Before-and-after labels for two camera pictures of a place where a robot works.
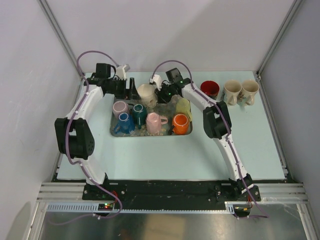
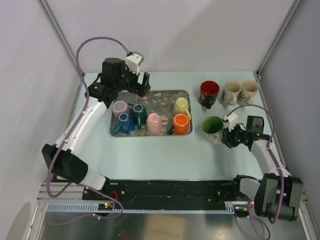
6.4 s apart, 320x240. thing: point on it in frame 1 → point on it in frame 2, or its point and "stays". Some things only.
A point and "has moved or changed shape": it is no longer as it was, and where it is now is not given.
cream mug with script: (148, 95) has moved or changed shape
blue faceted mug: (126, 124) stays
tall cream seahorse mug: (232, 89) stays
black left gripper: (130, 94) → (140, 89)
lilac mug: (119, 107) stays
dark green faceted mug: (139, 115) stays
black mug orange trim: (210, 88) stays
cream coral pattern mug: (250, 87) stays
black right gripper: (162, 98) → (227, 137)
